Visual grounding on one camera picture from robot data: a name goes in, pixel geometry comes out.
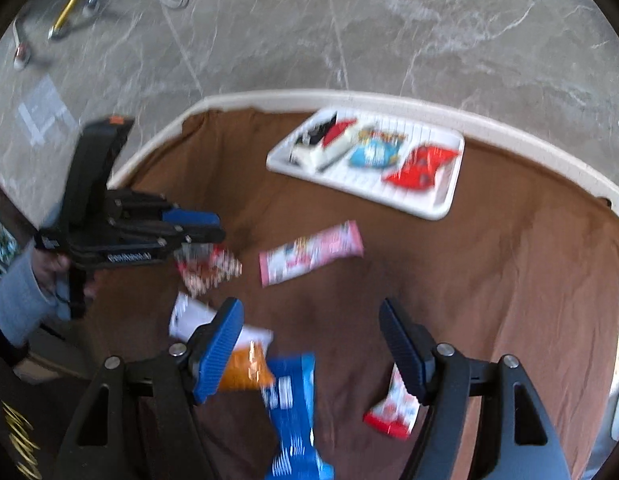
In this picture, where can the white ribbed plastic tray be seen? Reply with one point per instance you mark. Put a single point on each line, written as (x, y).
(439, 200)

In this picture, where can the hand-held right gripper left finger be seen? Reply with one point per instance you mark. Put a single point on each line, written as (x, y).
(218, 355)

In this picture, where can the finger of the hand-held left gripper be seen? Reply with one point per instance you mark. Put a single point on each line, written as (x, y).
(194, 218)
(204, 237)

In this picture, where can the metal chair leg with caster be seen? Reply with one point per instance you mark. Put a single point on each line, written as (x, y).
(23, 45)

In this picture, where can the brown cloth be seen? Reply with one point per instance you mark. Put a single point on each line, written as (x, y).
(489, 285)

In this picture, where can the small red white snack packet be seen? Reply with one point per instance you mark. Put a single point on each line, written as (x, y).
(394, 412)

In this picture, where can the red white patterned snack packet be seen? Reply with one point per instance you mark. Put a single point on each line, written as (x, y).
(212, 270)

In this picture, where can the person's left forearm grey sleeve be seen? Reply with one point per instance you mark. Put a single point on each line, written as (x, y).
(14, 300)

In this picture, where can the pink snack bar packet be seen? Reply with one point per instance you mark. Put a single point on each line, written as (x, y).
(312, 252)

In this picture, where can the yellow pole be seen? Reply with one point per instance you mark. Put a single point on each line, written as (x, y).
(69, 2)

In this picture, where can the red and white snack box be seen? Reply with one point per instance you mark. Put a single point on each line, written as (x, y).
(337, 142)

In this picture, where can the person's dark clothing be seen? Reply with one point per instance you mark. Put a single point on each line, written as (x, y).
(19, 420)

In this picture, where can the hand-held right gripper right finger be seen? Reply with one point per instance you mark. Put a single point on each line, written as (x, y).
(405, 355)

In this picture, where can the orange snack bar packet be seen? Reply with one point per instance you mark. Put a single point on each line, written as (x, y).
(249, 370)

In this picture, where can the light blue snack packet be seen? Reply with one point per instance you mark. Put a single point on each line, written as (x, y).
(374, 152)

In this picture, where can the person's left hand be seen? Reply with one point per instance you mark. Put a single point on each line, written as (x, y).
(50, 266)

